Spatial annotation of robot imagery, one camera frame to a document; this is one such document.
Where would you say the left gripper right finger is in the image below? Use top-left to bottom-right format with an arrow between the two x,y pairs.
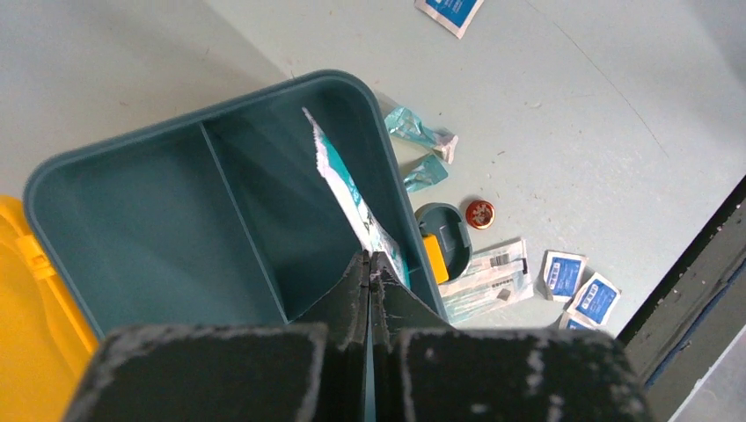
370,252 -> 653,421

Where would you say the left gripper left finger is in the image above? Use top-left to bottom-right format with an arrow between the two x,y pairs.
63,252 -> 370,421

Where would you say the white teal striped packet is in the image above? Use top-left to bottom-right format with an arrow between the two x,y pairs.
438,237 -> 534,324

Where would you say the medical gauze dressing packet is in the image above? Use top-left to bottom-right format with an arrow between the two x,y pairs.
302,107 -> 411,288

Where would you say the teal box latch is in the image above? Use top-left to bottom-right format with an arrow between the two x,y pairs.
415,203 -> 472,285

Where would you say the small red round tin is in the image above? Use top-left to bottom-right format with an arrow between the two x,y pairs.
465,200 -> 495,229

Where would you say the blue alcohol pad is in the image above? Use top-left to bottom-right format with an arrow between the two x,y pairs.
543,251 -> 589,302
567,273 -> 621,325
413,0 -> 484,40
558,312 -> 597,331

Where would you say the dark teal divided tray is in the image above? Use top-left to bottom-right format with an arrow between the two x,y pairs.
23,69 -> 445,338

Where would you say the teal tube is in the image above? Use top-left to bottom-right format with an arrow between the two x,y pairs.
384,106 -> 459,164
404,154 -> 449,193

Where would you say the yellow medicine kit box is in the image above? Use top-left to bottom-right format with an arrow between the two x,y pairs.
1,196 -> 99,421

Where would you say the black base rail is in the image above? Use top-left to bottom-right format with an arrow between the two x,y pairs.
617,180 -> 745,386

